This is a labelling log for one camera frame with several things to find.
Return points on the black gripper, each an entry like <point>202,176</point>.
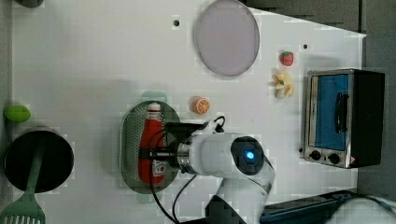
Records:
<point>178,151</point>

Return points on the red ketchup bottle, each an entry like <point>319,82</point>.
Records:
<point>151,171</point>

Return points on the green oval strainer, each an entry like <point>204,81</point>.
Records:
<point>131,129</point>

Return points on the orange slice toy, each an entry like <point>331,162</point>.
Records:
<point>200,105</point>

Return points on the black pot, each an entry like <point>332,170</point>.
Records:
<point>57,161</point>

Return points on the green spatula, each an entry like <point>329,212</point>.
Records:
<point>26,210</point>

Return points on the green lime toy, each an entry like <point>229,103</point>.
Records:
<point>17,113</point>

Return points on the grey round plate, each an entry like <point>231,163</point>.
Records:
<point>227,37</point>

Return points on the yellow banana toy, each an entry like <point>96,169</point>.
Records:
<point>284,85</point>

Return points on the red strawberry toy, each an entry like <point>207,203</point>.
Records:
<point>286,58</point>

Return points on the grey object at corner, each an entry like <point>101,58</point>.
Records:
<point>30,3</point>

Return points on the silver black toaster oven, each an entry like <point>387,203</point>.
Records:
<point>344,113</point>

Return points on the blue metal frame rail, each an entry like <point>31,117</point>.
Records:
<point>310,210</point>

